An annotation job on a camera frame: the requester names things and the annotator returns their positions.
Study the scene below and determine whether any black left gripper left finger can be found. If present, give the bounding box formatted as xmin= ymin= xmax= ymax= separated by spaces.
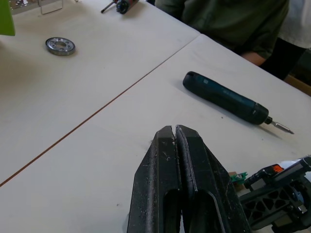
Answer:
xmin=126 ymin=125 xmax=183 ymax=233

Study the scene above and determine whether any person in olive green shirt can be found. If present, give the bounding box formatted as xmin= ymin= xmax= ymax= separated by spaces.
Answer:
xmin=155 ymin=0 xmax=290 ymax=60

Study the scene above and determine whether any bright green flat object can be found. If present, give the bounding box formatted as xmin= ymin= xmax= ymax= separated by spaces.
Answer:
xmin=0 ymin=0 xmax=16 ymax=37

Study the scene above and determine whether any small green and brown part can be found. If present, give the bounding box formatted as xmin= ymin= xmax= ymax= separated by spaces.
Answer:
xmin=229 ymin=171 xmax=249 ymax=193

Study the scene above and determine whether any dark teal electric screwdriver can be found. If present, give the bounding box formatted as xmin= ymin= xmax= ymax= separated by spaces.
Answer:
xmin=182 ymin=71 xmax=294 ymax=134

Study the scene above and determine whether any round silver metal lid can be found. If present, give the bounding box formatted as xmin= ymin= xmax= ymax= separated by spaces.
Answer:
xmin=45 ymin=37 xmax=77 ymax=56

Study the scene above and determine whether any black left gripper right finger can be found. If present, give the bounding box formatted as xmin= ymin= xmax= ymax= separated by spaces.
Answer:
xmin=175 ymin=125 xmax=252 ymax=233

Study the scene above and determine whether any light wooden board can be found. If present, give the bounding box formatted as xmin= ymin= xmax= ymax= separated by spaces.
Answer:
xmin=286 ymin=74 xmax=311 ymax=97

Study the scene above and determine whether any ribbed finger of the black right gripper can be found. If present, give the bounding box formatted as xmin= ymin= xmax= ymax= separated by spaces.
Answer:
xmin=239 ymin=184 xmax=299 ymax=230

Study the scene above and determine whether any person in white shirt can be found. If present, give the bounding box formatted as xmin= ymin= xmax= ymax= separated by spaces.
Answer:
xmin=276 ymin=0 xmax=311 ymax=49

